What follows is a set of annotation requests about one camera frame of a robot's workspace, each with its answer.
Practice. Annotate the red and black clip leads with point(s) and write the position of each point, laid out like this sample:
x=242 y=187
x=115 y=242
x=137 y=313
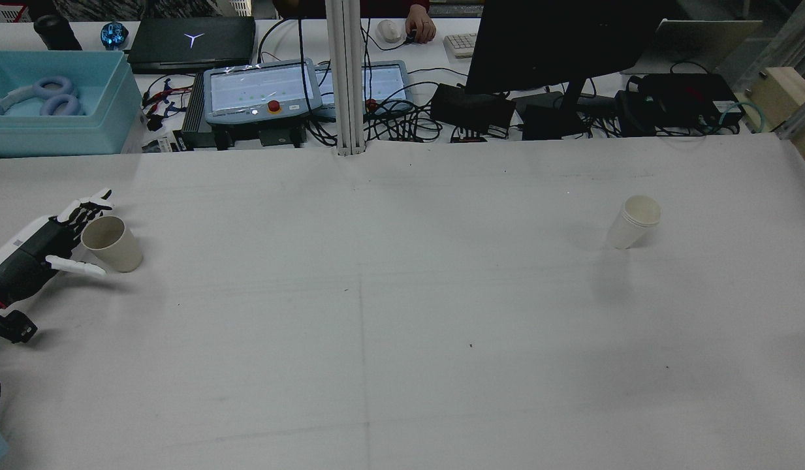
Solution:
x=160 y=98

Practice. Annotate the black electronics box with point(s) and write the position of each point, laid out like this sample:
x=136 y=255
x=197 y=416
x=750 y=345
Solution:
x=683 y=98

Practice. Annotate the blue round gadget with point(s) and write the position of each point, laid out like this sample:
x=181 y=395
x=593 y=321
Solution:
x=114 y=35

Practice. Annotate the wooden block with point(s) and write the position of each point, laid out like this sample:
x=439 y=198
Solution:
x=784 y=91

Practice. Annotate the beige cup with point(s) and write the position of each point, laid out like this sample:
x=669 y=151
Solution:
x=123 y=256

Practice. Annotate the grey flat board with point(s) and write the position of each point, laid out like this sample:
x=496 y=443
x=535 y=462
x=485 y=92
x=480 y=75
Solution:
x=709 y=42

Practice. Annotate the black power brick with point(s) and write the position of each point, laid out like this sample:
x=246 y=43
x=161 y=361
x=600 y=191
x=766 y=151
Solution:
x=471 y=108

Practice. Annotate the person's hand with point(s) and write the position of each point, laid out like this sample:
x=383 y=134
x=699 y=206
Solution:
x=420 y=27

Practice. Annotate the aluminium profile post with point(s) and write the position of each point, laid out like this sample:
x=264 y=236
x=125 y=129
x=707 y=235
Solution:
x=347 y=78

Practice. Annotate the lavender headphones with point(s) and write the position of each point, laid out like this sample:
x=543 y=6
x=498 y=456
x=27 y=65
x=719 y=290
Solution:
x=53 y=88

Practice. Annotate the beige keyboard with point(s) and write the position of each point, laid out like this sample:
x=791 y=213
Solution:
x=462 y=44

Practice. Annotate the teal plastic box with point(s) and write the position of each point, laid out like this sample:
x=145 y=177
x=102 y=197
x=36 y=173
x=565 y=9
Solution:
x=63 y=134

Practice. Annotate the black monitor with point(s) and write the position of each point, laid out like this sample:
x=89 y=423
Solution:
x=559 y=46

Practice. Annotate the black laptop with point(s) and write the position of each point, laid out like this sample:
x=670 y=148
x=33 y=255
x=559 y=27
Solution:
x=193 y=42

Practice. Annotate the black cylinder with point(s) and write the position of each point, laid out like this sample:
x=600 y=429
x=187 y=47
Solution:
x=56 y=32

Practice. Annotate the white basket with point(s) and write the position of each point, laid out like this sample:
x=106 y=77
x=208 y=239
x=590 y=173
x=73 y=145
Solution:
x=242 y=6

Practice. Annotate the black adapter with orange ports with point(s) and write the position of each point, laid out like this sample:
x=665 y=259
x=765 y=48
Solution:
x=469 y=138

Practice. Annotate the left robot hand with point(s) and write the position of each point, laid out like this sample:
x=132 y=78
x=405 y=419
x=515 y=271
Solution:
x=30 y=258

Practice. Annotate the teach pendant with red button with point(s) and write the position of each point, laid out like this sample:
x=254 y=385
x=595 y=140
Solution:
x=258 y=88

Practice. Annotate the black box under monitor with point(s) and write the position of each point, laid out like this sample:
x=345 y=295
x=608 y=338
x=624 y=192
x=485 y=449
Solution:
x=549 y=121

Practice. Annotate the black ribbed flat device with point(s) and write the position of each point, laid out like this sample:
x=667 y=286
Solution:
x=193 y=117

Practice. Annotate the white computer mouse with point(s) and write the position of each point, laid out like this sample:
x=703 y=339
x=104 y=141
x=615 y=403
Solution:
x=389 y=31

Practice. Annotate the grey teach pendant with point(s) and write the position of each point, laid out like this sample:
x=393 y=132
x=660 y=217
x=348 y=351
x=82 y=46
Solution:
x=386 y=81

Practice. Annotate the white paper cup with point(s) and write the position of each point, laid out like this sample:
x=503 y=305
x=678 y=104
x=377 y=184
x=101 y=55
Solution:
x=627 y=228

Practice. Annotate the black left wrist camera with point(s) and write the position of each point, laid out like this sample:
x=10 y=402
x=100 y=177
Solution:
x=14 y=326

